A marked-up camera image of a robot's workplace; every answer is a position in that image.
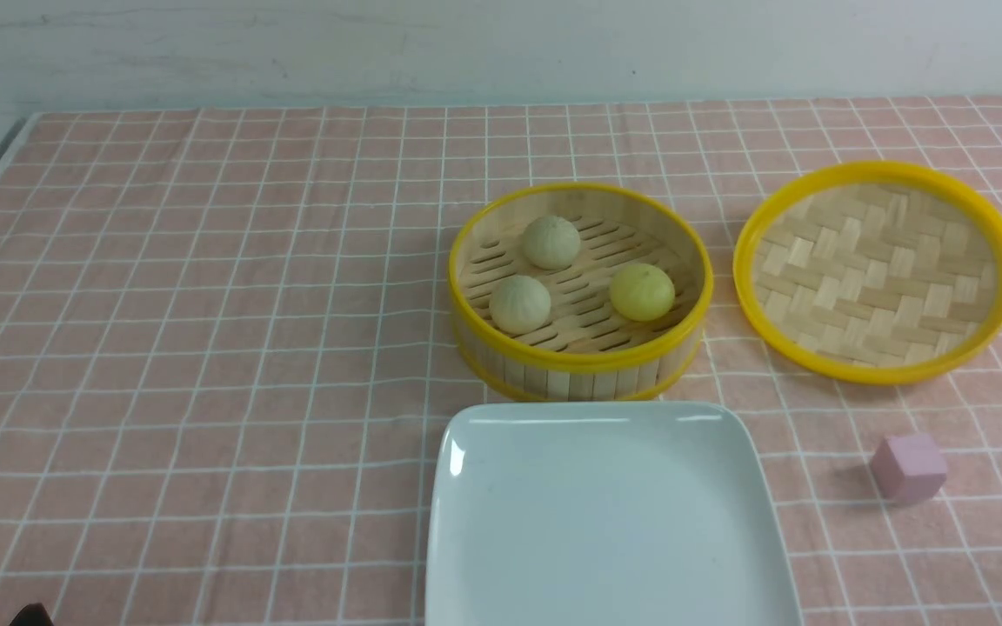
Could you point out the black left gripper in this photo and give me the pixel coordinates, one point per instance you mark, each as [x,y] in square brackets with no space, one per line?
[33,614]

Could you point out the white square plate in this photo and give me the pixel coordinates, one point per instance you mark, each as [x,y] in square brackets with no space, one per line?
[604,513]

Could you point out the yellow-rimmed bamboo steamer basket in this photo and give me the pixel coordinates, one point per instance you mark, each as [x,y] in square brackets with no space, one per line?
[584,350]

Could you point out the white steamed bun front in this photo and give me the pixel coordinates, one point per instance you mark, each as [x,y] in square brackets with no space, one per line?
[519,304]

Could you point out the pink checkered tablecloth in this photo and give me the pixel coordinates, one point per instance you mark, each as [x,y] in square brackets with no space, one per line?
[226,358]

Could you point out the pink cube block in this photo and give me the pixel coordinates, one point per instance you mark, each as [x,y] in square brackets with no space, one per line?
[909,469]

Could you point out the white steamed bun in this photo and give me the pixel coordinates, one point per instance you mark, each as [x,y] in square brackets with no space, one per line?
[519,304]
[551,242]

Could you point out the yellow-rimmed woven steamer lid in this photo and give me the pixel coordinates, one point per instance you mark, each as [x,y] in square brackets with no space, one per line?
[877,273]

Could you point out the yellow steamed bun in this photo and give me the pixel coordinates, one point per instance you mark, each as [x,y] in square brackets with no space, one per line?
[641,292]

